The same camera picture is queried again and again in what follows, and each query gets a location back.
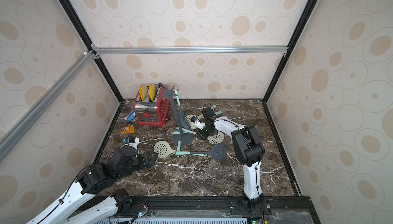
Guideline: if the grey skimmer front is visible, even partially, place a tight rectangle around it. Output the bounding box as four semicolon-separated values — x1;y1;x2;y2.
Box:
174;144;227;161

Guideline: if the grey utensil rack stand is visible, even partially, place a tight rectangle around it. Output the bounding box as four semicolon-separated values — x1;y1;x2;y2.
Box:
163;86;194;151

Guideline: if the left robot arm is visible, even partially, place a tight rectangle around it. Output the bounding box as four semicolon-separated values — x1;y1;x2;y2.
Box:
30;145;158;224

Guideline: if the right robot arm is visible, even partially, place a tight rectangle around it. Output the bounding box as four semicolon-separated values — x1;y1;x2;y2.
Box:
190;107;265;213

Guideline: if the cream skimmer under grey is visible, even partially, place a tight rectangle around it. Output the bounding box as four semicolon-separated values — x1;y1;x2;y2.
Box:
207;132;225;145

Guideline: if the orange snack packet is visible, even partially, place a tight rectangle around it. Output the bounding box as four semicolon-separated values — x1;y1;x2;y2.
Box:
121;125;135;135

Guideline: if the blue snack packet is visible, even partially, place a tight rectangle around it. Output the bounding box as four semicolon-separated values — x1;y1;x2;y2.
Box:
123;110;136;122

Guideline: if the red chrome toaster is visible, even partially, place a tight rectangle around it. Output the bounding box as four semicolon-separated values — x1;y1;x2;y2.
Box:
134;83;169;126

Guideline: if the left yellow toast slice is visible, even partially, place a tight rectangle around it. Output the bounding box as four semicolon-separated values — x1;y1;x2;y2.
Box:
139;85;149;101

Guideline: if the yellow toast slice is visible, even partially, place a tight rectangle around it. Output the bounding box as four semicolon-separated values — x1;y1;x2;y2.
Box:
148;84;157;102
139;85;149;101

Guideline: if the right yellow toast slice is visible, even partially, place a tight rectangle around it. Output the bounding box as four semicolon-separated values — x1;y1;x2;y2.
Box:
148;84;157;102

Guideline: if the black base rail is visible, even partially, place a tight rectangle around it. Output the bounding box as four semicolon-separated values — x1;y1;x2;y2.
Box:
105;196;321;224

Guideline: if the back aluminium rail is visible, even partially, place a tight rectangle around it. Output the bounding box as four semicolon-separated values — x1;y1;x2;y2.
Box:
93;46;288;55

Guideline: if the aluminium rail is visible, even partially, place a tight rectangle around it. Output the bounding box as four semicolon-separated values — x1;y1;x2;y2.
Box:
1;50;95;160
93;46;288;55

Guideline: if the left aluminium rail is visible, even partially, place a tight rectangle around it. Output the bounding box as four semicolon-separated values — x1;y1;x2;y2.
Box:
1;50;95;160

